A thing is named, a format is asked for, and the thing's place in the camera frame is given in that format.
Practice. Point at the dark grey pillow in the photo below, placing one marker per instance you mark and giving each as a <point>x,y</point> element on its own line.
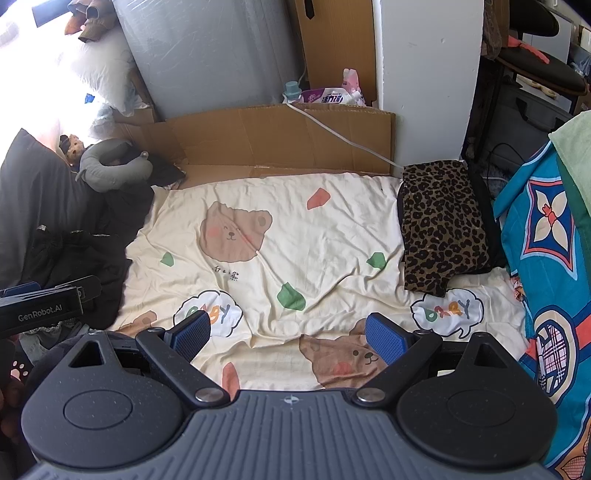
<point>37,194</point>

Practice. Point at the black folded garment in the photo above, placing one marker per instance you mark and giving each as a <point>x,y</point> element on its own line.
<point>491,217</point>

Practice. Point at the leopard print garment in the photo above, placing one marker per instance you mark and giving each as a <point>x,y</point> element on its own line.
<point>443,221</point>

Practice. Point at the tall cardboard panel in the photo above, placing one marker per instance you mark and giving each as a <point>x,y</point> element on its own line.
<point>341,41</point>

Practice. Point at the small brown bear plush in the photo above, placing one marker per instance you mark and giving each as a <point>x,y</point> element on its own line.
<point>71,147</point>

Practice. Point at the small black garment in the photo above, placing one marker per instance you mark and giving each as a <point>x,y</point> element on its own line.
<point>164,168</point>

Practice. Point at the folded cardboard sheet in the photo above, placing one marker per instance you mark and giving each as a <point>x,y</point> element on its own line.
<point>258,138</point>

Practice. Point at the brown plush toy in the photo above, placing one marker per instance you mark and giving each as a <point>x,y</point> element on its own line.
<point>90,21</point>

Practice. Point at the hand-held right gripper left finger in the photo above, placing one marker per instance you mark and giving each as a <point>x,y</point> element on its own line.
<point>191,334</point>

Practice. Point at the grey bag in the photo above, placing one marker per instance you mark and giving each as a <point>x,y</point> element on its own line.
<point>526,120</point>

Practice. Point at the brown patterned scarf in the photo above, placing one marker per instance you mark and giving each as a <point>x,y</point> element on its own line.
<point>491,27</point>

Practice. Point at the grey knit garment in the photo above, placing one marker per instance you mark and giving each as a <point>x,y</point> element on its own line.
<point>51,337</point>

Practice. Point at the teal capped bottle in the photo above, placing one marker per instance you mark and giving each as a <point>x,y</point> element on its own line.
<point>292,91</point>

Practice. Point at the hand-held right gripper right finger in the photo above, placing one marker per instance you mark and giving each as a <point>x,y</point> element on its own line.
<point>385,337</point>

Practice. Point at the grey neck pillow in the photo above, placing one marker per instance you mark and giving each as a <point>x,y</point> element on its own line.
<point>92,164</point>

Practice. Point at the white pillow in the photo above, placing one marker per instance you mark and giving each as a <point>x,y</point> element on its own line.
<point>101,69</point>

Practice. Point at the pile of black clothes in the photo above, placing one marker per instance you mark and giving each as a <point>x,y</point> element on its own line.
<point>92,258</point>

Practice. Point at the blue patterned blanket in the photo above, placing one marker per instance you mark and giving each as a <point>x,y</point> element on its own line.
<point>554,277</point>

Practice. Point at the coral pink cloth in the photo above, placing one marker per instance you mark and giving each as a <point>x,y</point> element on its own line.
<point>526,48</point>

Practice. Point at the pink and white pouch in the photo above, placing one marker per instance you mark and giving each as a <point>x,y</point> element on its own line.
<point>351,81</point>

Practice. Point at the light green towel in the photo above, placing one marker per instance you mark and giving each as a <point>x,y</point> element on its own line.
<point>572,134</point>

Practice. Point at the purple and white tissue pack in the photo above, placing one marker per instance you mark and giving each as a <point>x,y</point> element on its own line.
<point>330,98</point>

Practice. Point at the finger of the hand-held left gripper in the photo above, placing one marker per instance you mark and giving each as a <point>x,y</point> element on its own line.
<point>87,286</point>

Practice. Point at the grey wrapped mattress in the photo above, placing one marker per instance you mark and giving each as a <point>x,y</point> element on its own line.
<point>207,55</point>

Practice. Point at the dark green cloth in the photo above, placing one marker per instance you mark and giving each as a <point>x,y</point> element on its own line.
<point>579,203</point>

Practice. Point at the cream bear-print bedsheet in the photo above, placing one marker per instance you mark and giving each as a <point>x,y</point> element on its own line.
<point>323,249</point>

